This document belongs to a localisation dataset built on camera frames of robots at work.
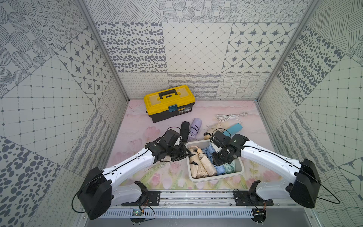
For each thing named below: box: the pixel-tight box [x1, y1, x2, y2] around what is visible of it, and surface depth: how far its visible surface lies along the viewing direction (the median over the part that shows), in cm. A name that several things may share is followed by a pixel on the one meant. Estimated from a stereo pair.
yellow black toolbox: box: [143, 85, 196, 123], surface depth 101 cm
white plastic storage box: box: [185, 139, 245, 183], surface depth 74 cm
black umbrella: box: [180, 121, 190, 143], surface depth 101 cm
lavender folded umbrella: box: [189, 117, 203, 139], surface depth 101 cm
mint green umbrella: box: [223, 162, 235, 175], surface depth 78 cm
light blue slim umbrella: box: [210, 160, 228, 176], surface depth 75 cm
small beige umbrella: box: [197, 148, 217, 177], surface depth 76 cm
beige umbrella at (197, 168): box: [188, 145, 208, 179], surface depth 77 cm
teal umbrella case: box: [222, 123, 243, 138], surface depth 104 cm
